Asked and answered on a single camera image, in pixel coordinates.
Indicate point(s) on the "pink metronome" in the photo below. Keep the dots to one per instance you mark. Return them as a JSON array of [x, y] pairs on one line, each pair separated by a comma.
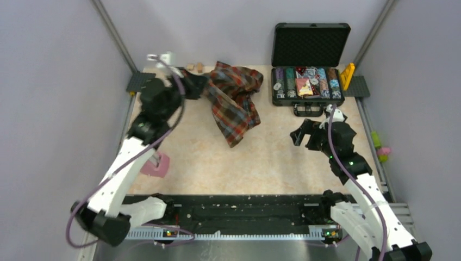
[[157, 165]]

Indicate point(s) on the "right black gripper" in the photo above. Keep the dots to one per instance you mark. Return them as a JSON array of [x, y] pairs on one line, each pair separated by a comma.
[[309, 127]]

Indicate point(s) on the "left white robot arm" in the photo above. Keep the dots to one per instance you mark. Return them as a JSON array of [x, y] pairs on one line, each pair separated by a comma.
[[105, 214]]

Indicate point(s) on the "yellow plastic toy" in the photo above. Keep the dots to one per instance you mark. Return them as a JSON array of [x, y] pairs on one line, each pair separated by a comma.
[[346, 76]]

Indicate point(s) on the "black poker chip case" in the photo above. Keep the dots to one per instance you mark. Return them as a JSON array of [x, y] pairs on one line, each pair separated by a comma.
[[304, 61]]

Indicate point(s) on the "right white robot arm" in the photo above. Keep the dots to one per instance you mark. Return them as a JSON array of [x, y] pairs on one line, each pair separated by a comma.
[[377, 231]]

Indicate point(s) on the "left grey baseplate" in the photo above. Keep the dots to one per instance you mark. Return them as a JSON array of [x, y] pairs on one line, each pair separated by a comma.
[[137, 81]]

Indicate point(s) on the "plaid flannel shirt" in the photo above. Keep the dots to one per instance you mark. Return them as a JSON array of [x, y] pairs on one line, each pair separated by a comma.
[[230, 89]]

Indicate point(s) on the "grey baseplate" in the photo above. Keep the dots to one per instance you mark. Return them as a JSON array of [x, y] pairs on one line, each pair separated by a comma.
[[357, 88], [137, 81]]

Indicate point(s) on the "green pink toy pieces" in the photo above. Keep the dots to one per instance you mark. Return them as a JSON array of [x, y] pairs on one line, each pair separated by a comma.
[[381, 151]]

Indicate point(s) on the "right grey baseplate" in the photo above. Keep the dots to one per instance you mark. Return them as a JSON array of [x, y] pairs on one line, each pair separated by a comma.
[[357, 88]]

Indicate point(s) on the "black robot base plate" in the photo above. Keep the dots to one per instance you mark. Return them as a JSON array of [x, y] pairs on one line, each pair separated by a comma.
[[245, 214]]

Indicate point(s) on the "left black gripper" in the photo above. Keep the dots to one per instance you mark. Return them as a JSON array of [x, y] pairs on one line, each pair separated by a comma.
[[196, 84]]

